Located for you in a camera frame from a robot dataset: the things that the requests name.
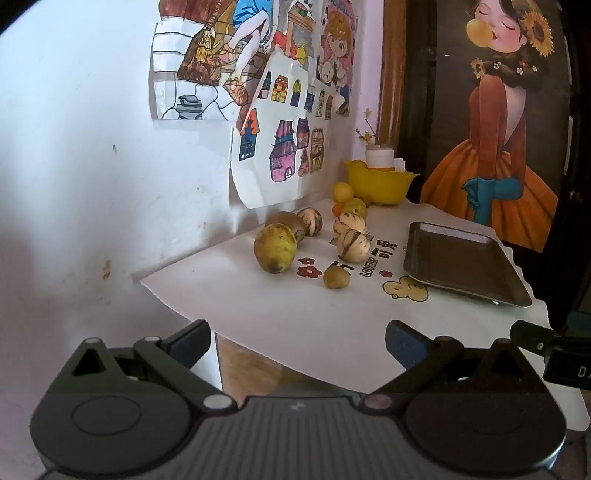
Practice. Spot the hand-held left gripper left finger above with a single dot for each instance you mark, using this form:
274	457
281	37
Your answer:
191	342

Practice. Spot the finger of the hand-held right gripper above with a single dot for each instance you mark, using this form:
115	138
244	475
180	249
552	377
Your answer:
531	336

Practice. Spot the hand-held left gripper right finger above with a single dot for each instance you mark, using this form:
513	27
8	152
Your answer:
405	346

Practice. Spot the metal tray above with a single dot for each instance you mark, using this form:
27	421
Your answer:
457	263

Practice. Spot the small yellow-brown fruit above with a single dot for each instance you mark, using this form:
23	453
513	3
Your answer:
336	277

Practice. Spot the striped pepino melon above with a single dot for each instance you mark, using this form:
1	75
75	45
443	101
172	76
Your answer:
349	224
353	247
310	221

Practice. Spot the yellow pear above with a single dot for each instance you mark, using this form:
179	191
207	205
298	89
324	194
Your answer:
356	208

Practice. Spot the small orange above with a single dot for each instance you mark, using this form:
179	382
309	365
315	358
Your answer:
338	209

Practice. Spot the dark brown passion fruit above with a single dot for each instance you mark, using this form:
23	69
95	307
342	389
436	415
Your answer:
291	221

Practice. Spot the white printed tablecloth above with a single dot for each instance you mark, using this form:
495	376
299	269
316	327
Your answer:
286	314

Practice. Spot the yellow plastic bowl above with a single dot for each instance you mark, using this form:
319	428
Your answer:
383	189

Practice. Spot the lemon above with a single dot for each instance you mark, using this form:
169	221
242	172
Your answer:
343	191

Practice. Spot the small white paper roll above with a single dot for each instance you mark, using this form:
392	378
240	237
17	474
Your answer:
399	165

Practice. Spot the small yellow fruit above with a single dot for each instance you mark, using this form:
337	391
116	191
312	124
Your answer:
358	163

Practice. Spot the white and orange jar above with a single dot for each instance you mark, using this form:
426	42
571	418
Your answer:
378	157

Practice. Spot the coloured drawing of houses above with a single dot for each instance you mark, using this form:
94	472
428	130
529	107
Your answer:
286	152

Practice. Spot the yellow flower sprig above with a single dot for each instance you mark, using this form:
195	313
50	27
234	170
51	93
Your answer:
367	136

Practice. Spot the coloured drawing of boy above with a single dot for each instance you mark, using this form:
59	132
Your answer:
212	46

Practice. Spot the cartoon child teddy poster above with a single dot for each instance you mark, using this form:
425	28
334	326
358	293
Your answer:
337	46

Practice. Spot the wall poster of girl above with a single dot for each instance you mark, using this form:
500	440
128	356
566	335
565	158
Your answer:
498	138

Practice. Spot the wooden door frame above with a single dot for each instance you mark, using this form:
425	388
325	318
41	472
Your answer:
392	69

